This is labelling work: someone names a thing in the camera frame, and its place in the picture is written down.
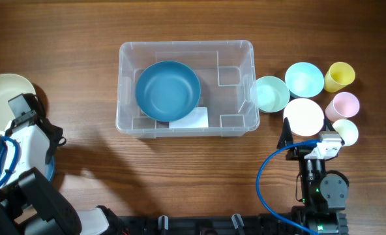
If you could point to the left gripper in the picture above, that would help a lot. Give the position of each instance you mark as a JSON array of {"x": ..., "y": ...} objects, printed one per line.
[{"x": 59, "y": 137}]

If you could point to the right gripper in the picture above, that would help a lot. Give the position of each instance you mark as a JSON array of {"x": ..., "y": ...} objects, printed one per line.
[{"x": 297, "y": 153}]

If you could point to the cream plastic bowl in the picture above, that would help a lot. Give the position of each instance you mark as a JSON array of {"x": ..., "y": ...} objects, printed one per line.
[{"x": 11, "y": 85}]

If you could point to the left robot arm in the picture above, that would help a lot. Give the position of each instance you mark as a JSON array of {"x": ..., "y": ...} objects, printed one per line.
[{"x": 29, "y": 203}]

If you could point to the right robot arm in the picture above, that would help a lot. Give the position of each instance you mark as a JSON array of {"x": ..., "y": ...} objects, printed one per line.
[{"x": 324, "y": 192}]

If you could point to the clear plastic storage container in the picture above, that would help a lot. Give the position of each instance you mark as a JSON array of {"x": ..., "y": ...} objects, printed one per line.
[{"x": 226, "y": 72}]

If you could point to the white small bowl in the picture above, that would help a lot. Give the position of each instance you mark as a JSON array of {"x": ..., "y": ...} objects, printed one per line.
[{"x": 305, "y": 117}]

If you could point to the pale cream plastic cup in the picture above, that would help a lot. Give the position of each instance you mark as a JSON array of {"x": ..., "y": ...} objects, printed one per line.
[{"x": 347, "y": 130}]

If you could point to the pink plastic cup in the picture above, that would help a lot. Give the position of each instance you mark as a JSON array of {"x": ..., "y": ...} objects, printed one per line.
[{"x": 344, "y": 105}]

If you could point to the mint green small bowl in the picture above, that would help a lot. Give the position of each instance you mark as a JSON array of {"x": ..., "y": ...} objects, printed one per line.
[{"x": 272, "y": 93}]

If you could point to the light blue small bowl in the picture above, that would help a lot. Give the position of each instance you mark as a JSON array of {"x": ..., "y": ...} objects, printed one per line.
[{"x": 304, "y": 80}]

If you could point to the yellow plastic cup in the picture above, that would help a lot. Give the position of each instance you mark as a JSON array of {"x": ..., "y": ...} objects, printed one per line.
[{"x": 339, "y": 75}]

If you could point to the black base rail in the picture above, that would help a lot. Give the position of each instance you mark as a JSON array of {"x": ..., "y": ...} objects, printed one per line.
[{"x": 235, "y": 224}]

